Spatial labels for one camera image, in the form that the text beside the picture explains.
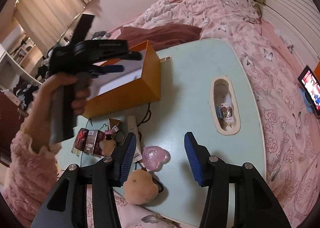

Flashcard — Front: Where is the tan plush toy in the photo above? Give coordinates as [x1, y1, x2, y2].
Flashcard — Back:
[123, 169, 159, 205]

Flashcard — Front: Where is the maroon blanket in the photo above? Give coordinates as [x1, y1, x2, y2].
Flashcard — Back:
[117, 23, 202, 51]

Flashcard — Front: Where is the silver cone keychain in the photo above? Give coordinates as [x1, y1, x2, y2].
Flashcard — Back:
[108, 118, 121, 134]

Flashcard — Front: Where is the person's left hand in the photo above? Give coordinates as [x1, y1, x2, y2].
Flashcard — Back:
[32, 72, 91, 153]

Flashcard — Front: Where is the light green lap table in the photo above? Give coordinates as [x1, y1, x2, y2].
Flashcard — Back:
[56, 38, 267, 226]

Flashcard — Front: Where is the smartphone with lit screen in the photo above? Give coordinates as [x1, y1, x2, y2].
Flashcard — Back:
[298, 65, 319, 118]

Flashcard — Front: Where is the chibi doll figurine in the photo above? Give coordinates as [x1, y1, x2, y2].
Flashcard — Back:
[99, 130, 125, 156]

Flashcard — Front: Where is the orange cardboard box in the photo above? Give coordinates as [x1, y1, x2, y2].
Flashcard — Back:
[83, 41, 161, 119]

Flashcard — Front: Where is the pink floral quilt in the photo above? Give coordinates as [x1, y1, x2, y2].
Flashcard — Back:
[130, 0, 319, 227]

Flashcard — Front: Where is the brown cigarette pack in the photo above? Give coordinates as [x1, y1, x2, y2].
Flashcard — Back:
[84, 130, 105, 155]

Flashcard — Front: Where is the pink fluffy sleeve forearm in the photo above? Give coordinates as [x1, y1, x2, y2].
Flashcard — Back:
[2, 124, 61, 227]

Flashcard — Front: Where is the black cable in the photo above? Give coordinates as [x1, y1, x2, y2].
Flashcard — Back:
[135, 102, 153, 128]

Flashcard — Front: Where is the pink heart jelly toy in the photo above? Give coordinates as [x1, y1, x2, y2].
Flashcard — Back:
[142, 146, 171, 172]

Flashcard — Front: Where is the dark red mahjong tile block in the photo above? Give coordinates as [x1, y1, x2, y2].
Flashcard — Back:
[71, 128, 89, 156]

